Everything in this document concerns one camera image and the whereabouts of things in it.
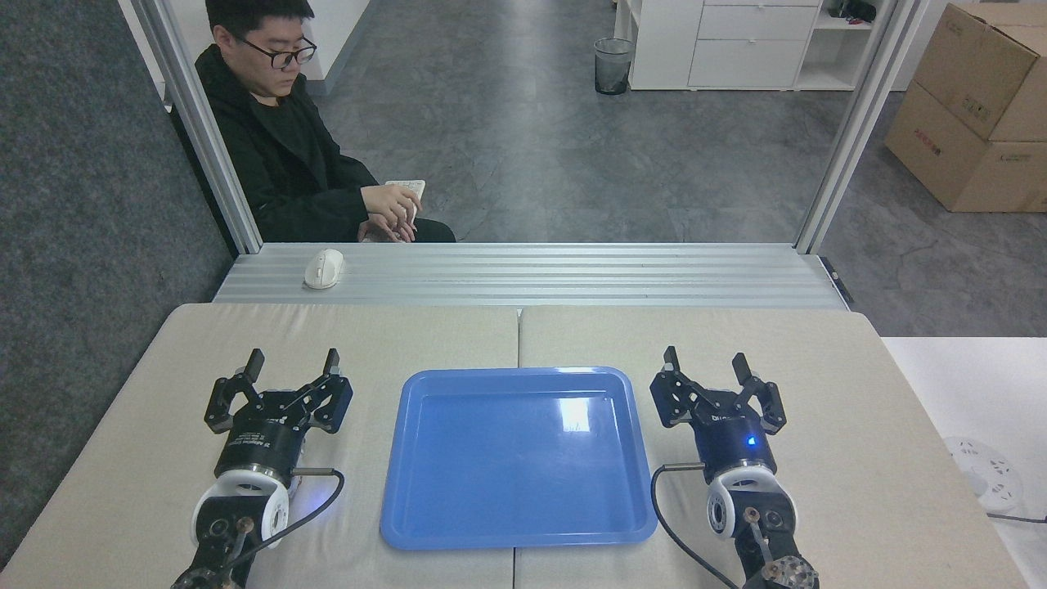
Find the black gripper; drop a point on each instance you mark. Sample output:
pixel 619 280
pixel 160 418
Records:
pixel 732 442
pixel 263 442

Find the blue plastic tray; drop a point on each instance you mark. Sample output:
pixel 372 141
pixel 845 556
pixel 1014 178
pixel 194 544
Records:
pixel 517 466

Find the person's right hand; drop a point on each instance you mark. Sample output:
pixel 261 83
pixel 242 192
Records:
pixel 384 233

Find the person's left hand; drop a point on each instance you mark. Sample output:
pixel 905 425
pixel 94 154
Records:
pixel 391 202

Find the beige table mat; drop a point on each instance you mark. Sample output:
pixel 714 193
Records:
pixel 851 393
pixel 164 393

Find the white computer mouse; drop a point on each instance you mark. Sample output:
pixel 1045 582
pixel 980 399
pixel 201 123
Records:
pixel 324 269

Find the person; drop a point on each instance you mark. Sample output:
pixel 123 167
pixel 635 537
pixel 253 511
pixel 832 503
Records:
pixel 282 168

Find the white side table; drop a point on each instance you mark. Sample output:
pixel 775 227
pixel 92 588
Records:
pixel 973 384

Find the white keyboard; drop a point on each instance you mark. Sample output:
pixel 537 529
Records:
pixel 415 190

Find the round white power socket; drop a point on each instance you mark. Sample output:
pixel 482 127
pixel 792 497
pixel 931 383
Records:
pixel 986 476

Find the large brown cardboard box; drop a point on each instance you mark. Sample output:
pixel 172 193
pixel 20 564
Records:
pixel 949 159

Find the grey mesh waste bin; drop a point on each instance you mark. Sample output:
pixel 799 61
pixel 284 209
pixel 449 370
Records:
pixel 613 67

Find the white drawer cabinet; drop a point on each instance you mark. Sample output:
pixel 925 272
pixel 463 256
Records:
pixel 736 45

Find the black items on shelf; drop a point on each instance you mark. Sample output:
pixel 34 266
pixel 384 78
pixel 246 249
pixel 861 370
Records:
pixel 855 10

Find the small brown cardboard box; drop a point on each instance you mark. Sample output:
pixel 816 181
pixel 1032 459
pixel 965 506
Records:
pixel 986 69

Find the black end bracket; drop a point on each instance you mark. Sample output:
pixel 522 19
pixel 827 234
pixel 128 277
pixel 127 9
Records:
pixel 838 281

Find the silver aluminium rail bed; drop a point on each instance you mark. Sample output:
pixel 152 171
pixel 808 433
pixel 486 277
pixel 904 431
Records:
pixel 556 276

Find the silver aluminium post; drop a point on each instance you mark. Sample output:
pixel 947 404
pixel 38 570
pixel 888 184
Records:
pixel 855 131
pixel 204 131

